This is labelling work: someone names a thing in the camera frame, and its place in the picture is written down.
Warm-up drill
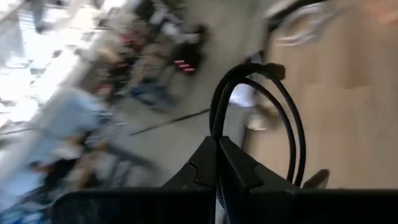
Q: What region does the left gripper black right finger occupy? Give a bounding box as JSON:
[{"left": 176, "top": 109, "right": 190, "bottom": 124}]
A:
[{"left": 219, "top": 136, "right": 398, "bottom": 224}]

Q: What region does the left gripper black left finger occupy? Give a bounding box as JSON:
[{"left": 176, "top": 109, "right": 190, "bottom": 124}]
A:
[{"left": 51, "top": 136, "right": 218, "bottom": 224}]

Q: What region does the black braided cable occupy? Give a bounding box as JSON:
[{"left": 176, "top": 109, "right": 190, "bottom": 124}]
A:
[{"left": 208, "top": 62, "right": 330, "bottom": 210}]

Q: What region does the thin white cable coil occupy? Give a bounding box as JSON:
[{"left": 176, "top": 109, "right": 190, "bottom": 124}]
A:
[{"left": 273, "top": 2, "right": 332, "bottom": 48}]

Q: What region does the black computer tower with lights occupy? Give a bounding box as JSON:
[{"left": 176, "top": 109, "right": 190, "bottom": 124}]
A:
[{"left": 169, "top": 26, "right": 208, "bottom": 75}]

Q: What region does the person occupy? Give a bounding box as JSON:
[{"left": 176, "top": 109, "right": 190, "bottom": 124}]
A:
[
  {"left": 27, "top": 88, "right": 131, "bottom": 194},
  {"left": 123, "top": 21, "right": 175, "bottom": 94}
]

